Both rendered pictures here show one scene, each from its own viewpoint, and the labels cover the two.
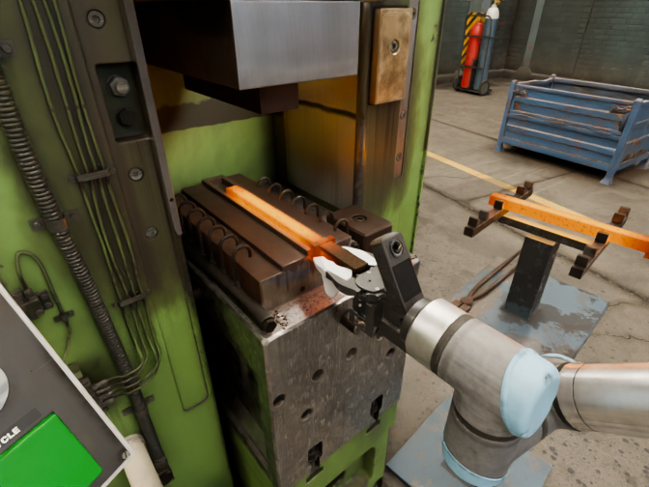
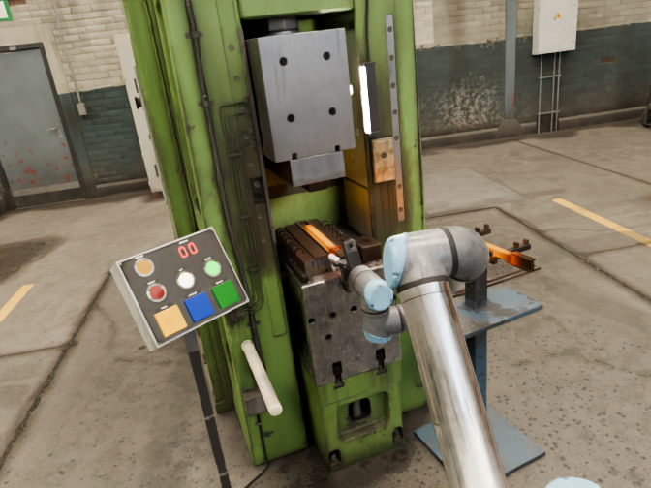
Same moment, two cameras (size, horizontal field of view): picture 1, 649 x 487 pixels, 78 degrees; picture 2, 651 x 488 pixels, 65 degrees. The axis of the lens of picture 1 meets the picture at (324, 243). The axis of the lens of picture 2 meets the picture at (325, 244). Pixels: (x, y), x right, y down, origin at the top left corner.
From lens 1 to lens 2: 130 cm
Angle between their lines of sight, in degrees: 22
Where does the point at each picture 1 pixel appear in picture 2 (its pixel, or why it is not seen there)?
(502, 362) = (367, 281)
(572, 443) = (575, 442)
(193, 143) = (293, 202)
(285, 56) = (311, 173)
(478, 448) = (366, 320)
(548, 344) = (476, 320)
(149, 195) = (263, 225)
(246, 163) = (323, 213)
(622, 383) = not seen: hidden behind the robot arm
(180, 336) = (273, 292)
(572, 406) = not seen: hidden behind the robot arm
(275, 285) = (312, 265)
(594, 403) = not seen: hidden behind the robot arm
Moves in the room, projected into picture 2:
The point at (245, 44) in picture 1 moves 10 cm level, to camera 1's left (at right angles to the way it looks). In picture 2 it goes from (294, 172) to (269, 173)
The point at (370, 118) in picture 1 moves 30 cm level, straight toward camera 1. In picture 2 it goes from (375, 189) to (346, 214)
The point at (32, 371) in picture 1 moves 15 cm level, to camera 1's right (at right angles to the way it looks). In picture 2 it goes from (226, 267) to (266, 269)
